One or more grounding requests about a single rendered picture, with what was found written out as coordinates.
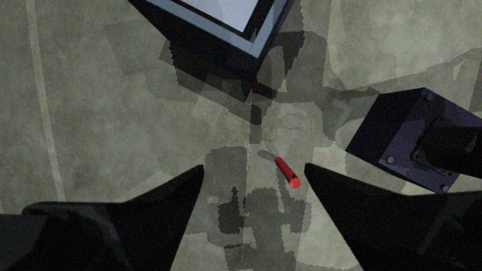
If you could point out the pale blue square plate with hole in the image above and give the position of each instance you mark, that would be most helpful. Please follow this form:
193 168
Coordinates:
238 16

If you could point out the red peg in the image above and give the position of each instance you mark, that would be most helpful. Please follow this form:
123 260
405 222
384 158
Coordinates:
292 179

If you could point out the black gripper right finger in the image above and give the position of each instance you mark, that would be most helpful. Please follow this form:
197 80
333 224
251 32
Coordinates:
385 230

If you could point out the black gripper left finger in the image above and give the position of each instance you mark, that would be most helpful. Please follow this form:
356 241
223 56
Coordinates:
144 232

